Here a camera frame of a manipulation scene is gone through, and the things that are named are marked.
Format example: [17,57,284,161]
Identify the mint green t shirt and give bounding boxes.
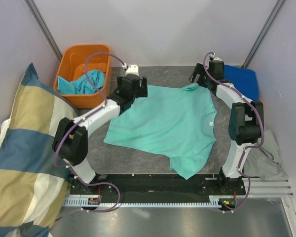
[104,83,217,180]

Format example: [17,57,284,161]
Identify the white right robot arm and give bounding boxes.
[189,57,264,195]

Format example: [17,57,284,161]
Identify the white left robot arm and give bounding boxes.
[52,74,148,194]

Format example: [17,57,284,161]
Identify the folded blue t shirt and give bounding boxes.
[224,65,259,101]

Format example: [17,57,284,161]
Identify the light blue t shirt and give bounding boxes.
[57,70,105,95]

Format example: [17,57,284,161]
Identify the orange plastic basket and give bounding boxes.
[53,44,112,109]

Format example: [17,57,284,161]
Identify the grey cloth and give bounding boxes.
[244,130,288,181]

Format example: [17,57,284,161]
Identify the striped blue beige pillow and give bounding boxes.
[0,64,77,237]

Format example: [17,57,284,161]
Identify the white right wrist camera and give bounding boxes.
[209,52,222,62]

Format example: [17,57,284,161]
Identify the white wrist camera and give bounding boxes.
[209,52,222,62]
[122,64,139,76]

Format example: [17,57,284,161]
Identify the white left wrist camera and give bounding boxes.
[122,64,139,76]

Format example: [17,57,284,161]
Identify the right aluminium corner post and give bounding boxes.
[241,0,287,68]

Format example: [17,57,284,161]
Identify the aluminium corner post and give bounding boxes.
[24,0,63,62]
[241,0,287,68]

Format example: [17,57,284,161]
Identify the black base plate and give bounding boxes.
[70,174,246,202]

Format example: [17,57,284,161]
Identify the white slotted cable duct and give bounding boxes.
[62,196,235,208]

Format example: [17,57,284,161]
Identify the left aluminium corner post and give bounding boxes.
[24,0,63,62]

